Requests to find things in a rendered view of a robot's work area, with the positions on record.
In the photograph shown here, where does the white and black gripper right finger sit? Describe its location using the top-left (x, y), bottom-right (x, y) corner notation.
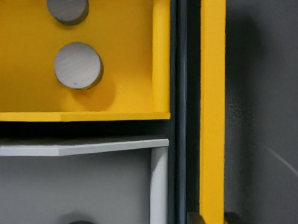
top-left (223, 212), bottom-right (245, 224)

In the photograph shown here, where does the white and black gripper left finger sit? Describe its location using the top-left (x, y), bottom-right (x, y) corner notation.
top-left (187, 212), bottom-right (206, 224)

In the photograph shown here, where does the grey bin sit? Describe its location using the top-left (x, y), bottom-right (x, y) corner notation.
top-left (0, 133), bottom-right (169, 224)

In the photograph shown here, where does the yellow vertical bar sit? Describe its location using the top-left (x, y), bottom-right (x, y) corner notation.
top-left (200, 0), bottom-right (225, 224)

